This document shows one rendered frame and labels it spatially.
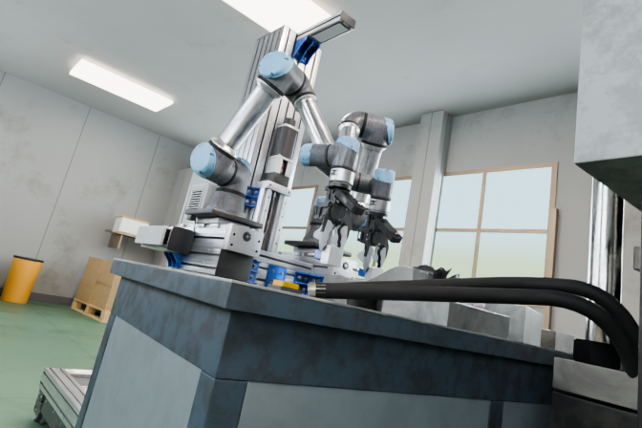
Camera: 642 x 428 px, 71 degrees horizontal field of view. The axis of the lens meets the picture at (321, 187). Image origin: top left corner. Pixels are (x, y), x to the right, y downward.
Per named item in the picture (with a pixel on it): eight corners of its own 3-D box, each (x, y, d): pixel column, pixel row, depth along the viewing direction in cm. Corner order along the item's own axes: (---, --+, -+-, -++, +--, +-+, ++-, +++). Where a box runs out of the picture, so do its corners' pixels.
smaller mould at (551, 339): (504, 340, 180) (505, 322, 182) (524, 344, 189) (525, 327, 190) (554, 351, 164) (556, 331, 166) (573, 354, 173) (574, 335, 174)
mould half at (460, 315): (319, 301, 144) (327, 260, 147) (376, 313, 158) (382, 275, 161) (446, 327, 104) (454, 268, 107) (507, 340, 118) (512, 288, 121)
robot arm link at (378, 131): (333, 223, 214) (362, 110, 202) (364, 229, 215) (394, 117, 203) (335, 230, 202) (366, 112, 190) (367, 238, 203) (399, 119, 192)
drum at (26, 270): (26, 301, 637) (41, 260, 652) (31, 305, 608) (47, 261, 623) (-5, 297, 614) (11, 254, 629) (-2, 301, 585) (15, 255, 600)
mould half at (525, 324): (375, 313, 162) (380, 283, 165) (405, 319, 182) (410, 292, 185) (523, 343, 132) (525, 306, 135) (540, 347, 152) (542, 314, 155)
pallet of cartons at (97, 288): (129, 315, 729) (143, 267, 748) (160, 330, 633) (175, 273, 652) (69, 307, 673) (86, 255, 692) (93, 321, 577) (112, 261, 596)
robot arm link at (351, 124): (340, 100, 197) (332, 170, 161) (365, 106, 198) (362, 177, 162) (334, 121, 205) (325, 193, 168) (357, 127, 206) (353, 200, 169)
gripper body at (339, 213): (331, 226, 140) (339, 190, 143) (349, 226, 133) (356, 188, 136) (312, 220, 136) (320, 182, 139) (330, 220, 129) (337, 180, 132)
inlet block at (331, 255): (301, 261, 136) (305, 244, 138) (313, 265, 139) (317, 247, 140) (327, 264, 126) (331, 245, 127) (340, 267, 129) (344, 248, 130)
